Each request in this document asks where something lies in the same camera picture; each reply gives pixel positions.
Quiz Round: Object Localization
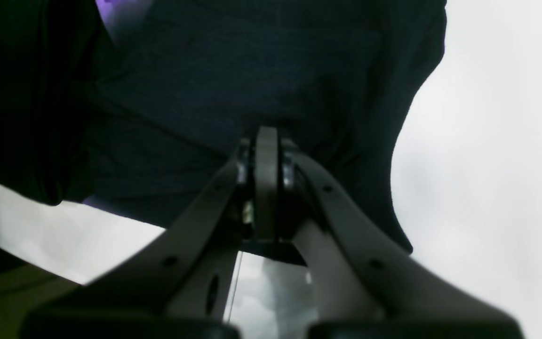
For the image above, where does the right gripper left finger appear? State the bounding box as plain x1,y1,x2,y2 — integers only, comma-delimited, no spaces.
22,127,279,339

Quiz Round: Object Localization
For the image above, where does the black T-shirt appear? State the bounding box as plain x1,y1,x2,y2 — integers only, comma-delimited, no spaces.
0,0,447,254

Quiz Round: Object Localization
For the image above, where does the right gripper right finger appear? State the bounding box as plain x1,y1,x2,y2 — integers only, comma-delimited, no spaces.
278,138,523,339

